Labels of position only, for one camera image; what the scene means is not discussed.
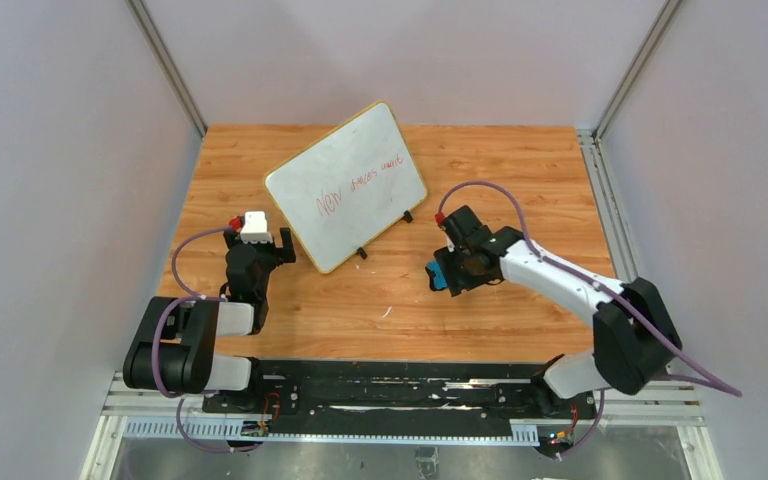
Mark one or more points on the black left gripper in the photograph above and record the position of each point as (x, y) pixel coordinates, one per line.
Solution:
(259, 245)

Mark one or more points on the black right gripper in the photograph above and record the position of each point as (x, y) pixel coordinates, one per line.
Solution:
(450, 278)

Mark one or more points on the blue whiteboard eraser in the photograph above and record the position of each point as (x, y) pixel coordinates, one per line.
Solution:
(434, 275)

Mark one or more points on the yellow framed whiteboard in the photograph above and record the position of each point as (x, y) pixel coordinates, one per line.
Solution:
(348, 187)

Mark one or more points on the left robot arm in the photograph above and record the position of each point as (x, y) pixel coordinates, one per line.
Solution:
(174, 349)

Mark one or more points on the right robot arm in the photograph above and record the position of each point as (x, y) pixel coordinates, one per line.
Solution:
(634, 337)

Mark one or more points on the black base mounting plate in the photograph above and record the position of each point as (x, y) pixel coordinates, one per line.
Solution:
(400, 399)

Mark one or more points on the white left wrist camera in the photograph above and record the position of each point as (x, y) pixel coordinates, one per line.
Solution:
(256, 222)

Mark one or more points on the wire whiteboard stand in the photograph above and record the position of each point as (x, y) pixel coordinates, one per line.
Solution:
(406, 217)

